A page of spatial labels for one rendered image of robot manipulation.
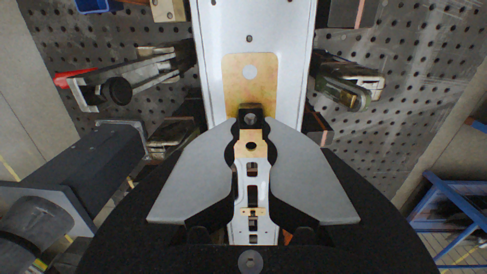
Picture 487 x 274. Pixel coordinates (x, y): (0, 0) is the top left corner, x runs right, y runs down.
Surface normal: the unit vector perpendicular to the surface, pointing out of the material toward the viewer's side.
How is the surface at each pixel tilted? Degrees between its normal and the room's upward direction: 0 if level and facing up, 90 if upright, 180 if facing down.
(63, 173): 90
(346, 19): 0
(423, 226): 0
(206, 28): 0
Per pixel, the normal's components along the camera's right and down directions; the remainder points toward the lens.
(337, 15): -0.04, 0.52
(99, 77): 0.98, 0.07
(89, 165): 0.73, -0.57
